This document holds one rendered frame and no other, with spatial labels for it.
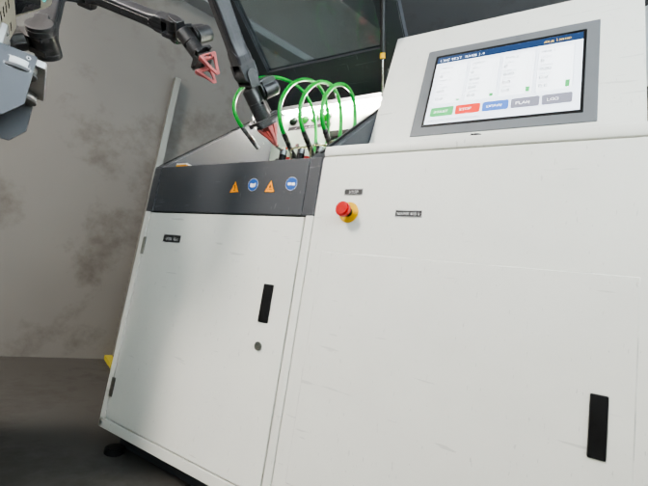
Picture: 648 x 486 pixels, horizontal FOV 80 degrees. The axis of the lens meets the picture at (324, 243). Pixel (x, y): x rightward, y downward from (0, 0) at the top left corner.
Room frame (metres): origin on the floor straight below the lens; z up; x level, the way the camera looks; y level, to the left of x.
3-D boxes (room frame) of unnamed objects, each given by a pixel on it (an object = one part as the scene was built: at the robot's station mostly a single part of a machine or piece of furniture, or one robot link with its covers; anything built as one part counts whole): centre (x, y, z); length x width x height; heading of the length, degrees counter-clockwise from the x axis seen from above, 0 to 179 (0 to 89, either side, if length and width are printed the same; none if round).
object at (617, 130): (0.89, -0.32, 0.96); 0.70 x 0.22 x 0.03; 59
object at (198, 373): (1.16, 0.33, 0.44); 0.65 x 0.02 x 0.68; 59
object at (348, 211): (0.90, -0.04, 0.80); 0.05 x 0.04 x 0.05; 59
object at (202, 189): (1.17, 0.32, 0.87); 0.62 x 0.04 x 0.16; 59
